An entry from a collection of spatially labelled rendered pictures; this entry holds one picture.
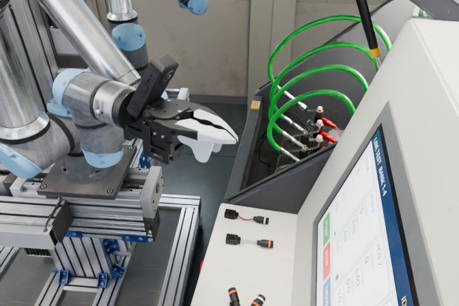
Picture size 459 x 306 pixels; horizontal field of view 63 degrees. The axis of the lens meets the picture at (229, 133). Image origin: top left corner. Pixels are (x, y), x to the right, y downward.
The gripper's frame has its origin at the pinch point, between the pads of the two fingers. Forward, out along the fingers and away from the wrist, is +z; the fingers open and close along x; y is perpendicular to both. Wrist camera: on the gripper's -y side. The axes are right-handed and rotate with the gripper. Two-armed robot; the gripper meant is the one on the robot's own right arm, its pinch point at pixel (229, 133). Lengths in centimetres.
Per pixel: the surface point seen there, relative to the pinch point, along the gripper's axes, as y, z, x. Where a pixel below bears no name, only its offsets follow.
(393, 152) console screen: 1.0, 21.5, -11.6
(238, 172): 45, -21, -48
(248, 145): 43, -25, -62
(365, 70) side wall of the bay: 20, 1, -106
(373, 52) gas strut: -5.7, 11.5, -37.6
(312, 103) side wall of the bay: 38, -16, -102
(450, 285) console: 1.0, 30.3, 10.3
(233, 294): 43.6, 0.5, -6.8
